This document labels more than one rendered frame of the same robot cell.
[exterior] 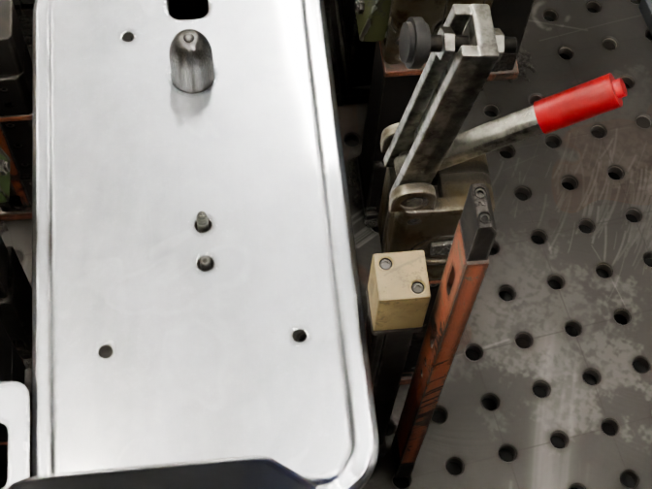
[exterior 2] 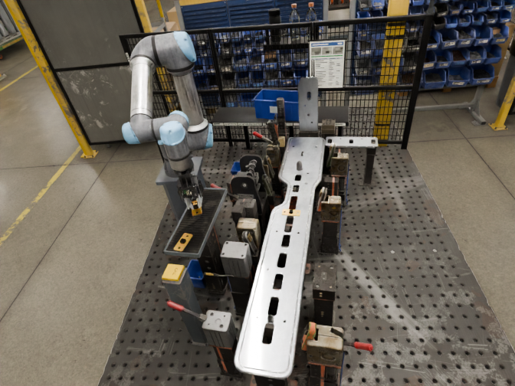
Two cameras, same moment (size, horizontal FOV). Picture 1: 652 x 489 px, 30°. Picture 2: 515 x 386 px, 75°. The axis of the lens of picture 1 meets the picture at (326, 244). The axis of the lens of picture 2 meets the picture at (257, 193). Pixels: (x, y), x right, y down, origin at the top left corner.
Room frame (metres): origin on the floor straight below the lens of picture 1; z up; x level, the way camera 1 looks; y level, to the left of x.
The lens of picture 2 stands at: (1.89, 0.56, 2.07)
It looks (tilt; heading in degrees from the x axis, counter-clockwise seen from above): 40 degrees down; 207
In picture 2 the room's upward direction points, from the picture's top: 8 degrees counter-clockwise
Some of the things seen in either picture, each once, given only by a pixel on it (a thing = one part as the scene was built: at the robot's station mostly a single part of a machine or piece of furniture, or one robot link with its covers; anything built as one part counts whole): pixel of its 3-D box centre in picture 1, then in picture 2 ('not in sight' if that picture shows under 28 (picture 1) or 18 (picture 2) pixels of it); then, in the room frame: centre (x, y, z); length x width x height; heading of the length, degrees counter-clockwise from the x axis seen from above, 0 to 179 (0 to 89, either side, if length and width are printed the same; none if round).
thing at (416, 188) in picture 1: (412, 197); not in sight; (0.38, -0.05, 1.06); 0.03 x 0.01 x 0.03; 100
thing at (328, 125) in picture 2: not in sight; (327, 147); (0.09, 0.17, 0.88); 0.08 x 0.08 x 0.36; 10
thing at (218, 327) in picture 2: not in sight; (225, 346); (1.45, 0.11, 0.88); 0.11 x 0.10 x 0.36; 100
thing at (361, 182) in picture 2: not in sight; (369, 164); (0.16, 0.43, 0.84); 0.11 x 0.06 x 0.29; 100
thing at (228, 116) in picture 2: not in sight; (278, 116); (-0.01, -0.19, 1.02); 0.90 x 0.22 x 0.03; 100
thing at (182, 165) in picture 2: not in sight; (182, 160); (1.14, -0.10, 1.45); 0.08 x 0.08 x 0.05
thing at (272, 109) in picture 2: not in sight; (280, 104); (-0.02, -0.17, 1.10); 0.30 x 0.17 x 0.13; 90
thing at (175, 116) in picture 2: not in sight; (172, 127); (1.06, -0.17, 1.53); 0.11 x 0.11 x 0.08; 28
